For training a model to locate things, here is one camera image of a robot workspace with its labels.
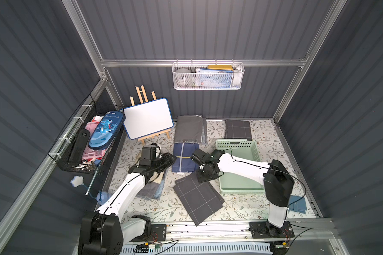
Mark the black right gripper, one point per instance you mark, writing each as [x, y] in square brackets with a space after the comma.
[199, 159]

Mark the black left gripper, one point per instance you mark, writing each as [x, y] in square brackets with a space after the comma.
[165, 161]

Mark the navy blue striped pillowcase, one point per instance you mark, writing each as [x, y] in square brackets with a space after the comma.
[183, 153]

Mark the dark grey checked pillowcase front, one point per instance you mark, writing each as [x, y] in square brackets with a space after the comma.
[200, 199]

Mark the dark grey checked pillowcase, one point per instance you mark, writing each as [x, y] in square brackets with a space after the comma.
[200, 199]
[236, 129]

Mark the mint green plastic basket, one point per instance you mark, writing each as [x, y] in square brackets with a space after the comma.
[243, 154]

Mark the dark grey checked pillowcase back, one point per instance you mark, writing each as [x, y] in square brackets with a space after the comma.
[236, 129]

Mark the beige and grey pillowcase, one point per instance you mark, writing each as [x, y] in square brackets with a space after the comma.
[154, 189]

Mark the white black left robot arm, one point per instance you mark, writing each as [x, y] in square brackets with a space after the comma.
[101, 231]

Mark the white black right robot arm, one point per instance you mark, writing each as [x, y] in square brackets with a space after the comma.
[277, 182]

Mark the plain grey folded pillowcase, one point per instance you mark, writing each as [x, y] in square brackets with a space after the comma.
[190, 129]

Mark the white mesh hanging basket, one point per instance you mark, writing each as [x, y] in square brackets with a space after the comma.
[239, 71]

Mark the blue packet in mesh basket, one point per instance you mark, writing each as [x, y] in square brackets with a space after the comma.
[216, 79]

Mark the yellow item in mesh basket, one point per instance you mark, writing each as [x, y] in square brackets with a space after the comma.
[220, 67]

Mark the white board on easel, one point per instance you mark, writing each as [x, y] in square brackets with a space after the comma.
[147, 118]

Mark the floral table mat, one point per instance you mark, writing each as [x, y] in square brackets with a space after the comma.
[235, 207]

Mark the blue shark pencil case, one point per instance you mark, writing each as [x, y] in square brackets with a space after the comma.
[106, 130]

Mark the light blue round object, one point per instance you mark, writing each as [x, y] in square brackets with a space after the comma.
[102, 197]

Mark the white flower-shaped hook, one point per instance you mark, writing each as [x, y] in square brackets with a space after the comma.
[77, 181]

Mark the white tape roll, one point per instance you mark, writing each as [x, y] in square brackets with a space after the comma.
[182, 77]

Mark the small blue cloth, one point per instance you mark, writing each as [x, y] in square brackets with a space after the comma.
[297, 204]

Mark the pink item in wire basket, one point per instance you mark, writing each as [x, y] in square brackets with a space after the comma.
[89, 154]

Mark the black wire wall basket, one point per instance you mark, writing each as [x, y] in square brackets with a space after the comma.
[62, 151]

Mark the black object in wire basket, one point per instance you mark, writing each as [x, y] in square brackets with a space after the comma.
[79, 147]

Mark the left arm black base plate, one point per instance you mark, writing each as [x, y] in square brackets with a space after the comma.
[158, 233]

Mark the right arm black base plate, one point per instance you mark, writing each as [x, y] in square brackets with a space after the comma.
[265, 230]

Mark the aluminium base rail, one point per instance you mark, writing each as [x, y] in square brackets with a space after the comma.
[316, 227]

